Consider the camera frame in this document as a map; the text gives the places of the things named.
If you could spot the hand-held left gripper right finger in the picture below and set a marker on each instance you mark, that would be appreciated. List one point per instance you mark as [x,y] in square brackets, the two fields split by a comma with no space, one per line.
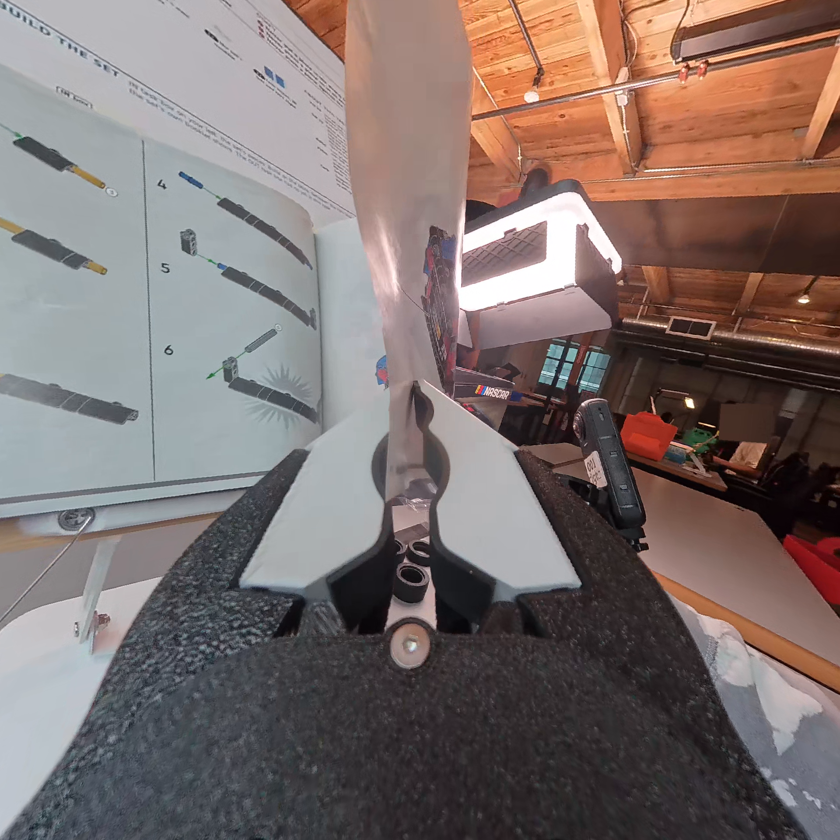
[505,518]

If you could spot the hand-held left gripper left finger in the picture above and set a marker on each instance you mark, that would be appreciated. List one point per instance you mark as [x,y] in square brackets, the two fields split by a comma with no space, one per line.
[308,518]

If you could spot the toy car instruction booklet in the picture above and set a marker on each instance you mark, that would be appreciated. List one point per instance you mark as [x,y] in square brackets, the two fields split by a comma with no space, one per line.
[79,328]

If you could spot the orange plastic bin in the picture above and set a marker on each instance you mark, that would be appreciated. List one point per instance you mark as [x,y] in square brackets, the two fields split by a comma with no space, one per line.
[646,433]

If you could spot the black toy tyre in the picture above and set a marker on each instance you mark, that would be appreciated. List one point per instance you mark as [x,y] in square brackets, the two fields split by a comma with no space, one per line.
[420,553]
[410,583]

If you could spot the black toy car box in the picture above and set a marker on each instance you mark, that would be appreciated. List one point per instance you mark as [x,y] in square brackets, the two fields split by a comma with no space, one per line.
[492,392]

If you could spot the lit softbox lamp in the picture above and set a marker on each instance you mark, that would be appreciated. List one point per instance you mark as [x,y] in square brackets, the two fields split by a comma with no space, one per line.
[564,216]

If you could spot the white book stand wooden board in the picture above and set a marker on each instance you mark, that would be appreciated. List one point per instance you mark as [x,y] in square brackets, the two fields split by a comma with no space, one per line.
[39,656]

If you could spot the metal ceiling pipe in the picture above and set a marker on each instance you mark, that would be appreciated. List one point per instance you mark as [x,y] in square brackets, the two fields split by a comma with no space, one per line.
[571,95]

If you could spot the white printed instruction sheet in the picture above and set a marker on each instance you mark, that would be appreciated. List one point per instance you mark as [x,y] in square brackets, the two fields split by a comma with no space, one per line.
[164,79]

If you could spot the black ceiling heater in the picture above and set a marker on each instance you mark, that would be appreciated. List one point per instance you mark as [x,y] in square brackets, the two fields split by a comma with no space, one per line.
[754,29]

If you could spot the silver ceiling duct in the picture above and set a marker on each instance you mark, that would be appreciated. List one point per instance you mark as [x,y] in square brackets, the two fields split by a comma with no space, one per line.
[774,338]

